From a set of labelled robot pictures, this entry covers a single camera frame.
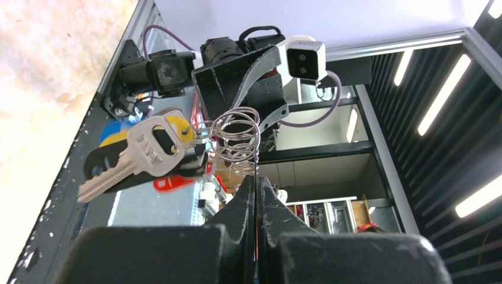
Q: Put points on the metal key holder plate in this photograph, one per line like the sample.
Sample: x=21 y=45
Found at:
x=255 y=175

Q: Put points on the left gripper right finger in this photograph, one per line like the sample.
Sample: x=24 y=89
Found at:
x=292 y=252

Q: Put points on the blue key tag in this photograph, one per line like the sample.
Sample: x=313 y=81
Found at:
x=110 y=128

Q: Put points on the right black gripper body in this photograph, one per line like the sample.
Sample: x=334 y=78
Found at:
x=168 y=72

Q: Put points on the red key tag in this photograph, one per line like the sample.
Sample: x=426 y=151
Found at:
x=171 y=183

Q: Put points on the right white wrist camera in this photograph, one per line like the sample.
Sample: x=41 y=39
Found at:
x=302 y=57

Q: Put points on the black key tag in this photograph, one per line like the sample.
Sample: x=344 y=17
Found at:
x=104 y=158

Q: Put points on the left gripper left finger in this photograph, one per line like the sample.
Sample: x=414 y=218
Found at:
x=220 y=251

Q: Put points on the silver key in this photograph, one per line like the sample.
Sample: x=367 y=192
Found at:
x=143 y=154

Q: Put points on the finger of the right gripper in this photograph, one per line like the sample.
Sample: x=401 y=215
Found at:
x=224 y=85
x=267 y=97

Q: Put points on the yellow key tag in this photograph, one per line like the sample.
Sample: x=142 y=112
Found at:
x=173 y=116

